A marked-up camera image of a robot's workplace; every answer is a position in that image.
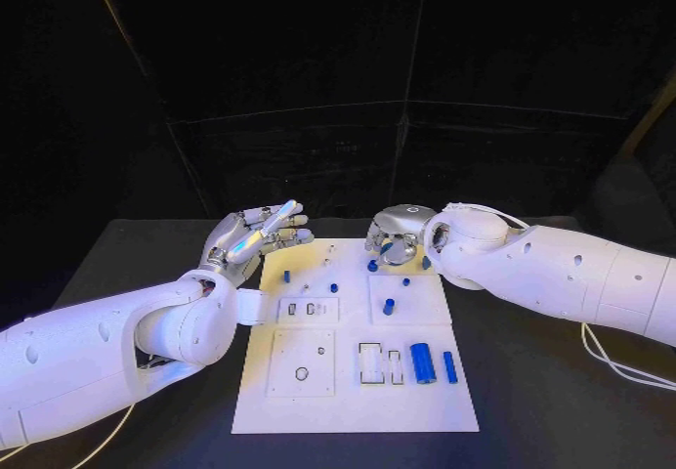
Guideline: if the thin blue cylinder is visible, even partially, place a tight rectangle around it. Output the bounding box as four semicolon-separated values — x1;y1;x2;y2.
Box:
443;351;462;385

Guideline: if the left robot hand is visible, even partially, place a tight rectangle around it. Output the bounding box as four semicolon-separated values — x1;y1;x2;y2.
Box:
199;199;316;289

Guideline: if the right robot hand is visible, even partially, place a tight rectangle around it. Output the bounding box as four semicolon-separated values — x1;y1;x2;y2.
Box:
364;203;440;267

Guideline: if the white task board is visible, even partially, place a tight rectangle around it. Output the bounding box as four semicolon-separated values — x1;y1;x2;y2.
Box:
230;237;482;434

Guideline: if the thick blue cylinder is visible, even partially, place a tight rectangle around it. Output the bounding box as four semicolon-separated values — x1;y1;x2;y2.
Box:
410;342;440;385

